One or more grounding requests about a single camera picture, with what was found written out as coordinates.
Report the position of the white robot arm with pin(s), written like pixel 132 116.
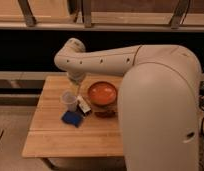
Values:
pixel 158 100

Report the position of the clear plastic cup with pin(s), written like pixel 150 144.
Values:
pixel 70 100

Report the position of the orange bowl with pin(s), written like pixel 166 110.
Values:
pixel 102 93

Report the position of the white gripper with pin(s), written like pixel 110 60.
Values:
pixel 76 77

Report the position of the small black white box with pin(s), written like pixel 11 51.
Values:
pixel 83 105

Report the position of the dark red chili pepper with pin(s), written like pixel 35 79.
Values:
pixel 107 114

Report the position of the wooden table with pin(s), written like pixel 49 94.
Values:
pixel 50 137

